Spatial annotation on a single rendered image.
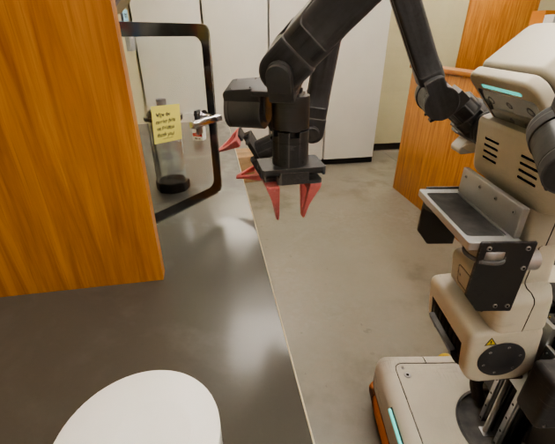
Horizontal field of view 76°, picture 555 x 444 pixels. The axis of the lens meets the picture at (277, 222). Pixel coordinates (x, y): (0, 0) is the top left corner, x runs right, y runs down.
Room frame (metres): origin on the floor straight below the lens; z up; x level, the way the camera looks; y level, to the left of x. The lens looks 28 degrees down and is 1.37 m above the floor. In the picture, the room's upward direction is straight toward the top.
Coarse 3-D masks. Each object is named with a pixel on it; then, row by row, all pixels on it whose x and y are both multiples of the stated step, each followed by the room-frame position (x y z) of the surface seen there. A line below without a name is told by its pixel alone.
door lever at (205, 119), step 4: (204, 112) 0.85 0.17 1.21; (200, 116) 0.84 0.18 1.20; (204, 116) 0.84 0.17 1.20; (208, 116) 0.81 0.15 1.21; (212, 116) 0.81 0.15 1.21; (216, 116) 0.82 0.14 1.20; (220, 116) 0.83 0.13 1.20; (196, 120) 0.78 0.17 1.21; (200, 120) 0.78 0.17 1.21; (204, 120) 0.79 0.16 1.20; (208, 120) 0.79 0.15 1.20; (212, 120) 0.81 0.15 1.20; (216, 120) 0.82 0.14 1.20; (220, 120) 0.82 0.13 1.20; (192, 124) 0.76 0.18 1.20; (196, 124) 0.76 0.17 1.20; (200, 124) 0.77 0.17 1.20; (204, 124) 0.78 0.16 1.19; (208, 124) 0.80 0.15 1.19; (192, 128) 0.76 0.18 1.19; (196, 128) 0.76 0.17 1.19
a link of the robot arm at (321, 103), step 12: (336, 48) 0.87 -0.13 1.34; (324, 60) 0.87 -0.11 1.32; (336, 60) 0.87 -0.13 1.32; (324, 72) 0.87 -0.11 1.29; (312, 84) 0.88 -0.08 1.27; (324, 84) 0.88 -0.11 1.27; (312, 96) 0.88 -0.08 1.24; (324, 96) 0.88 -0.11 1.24; (312, 108) 0.88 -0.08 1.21; (324, 108) 0.88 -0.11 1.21; (312, 120) 0.88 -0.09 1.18; (324, 120) 0.88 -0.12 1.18
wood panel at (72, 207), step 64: (0, 0) 0.54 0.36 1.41; (64, 0) 0.55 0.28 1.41; (0, 64) 0.53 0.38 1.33; (64, 64) 0.55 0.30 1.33; (0, 128) 0.53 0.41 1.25; (64, 128) 0.54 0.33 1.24; (128, 128) 0.56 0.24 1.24; (0, 192) 0.52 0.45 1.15; (64, 192) 0.54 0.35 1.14; (128, 192) 0.56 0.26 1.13; (0, 256) 0.52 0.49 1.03; (64, 256) 0.53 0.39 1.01; (128, 256) 0.55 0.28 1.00
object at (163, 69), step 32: (128, 32) 0.71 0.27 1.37; (160, 32) 0.77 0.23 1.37; (192, 32) 0.85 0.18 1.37; (128, 64) 0.70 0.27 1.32; (160, 64) 0.76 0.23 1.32; (192, 64) 0.84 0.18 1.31; (160, 96) 0.76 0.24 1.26; (192, 96) 0.83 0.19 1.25; (160, 160) 0.73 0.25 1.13; (192, 160) 0.81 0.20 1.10; (160, 192) 0.72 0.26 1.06; (192, 192) 0.80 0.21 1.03
